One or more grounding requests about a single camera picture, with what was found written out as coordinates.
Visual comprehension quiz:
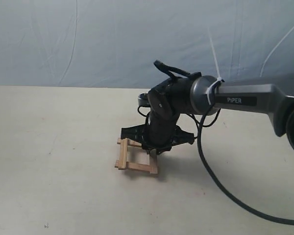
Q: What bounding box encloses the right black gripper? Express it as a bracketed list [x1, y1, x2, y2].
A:
[121, 112, 194, 155]

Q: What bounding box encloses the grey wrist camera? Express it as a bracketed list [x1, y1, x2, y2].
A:
[138, 93, 150, 108]

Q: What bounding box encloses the right grey black robot arm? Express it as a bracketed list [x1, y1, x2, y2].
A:
[120, 73, 294, 153]

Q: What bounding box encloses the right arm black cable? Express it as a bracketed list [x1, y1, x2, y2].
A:
[191, 107, 294, 226]

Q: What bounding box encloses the blue-grey backdrop cloth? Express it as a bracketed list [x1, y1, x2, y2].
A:
[0, 0, 294, 88]

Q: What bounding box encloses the white zip tie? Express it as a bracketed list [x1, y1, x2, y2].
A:
[206, 27, 224, 105]

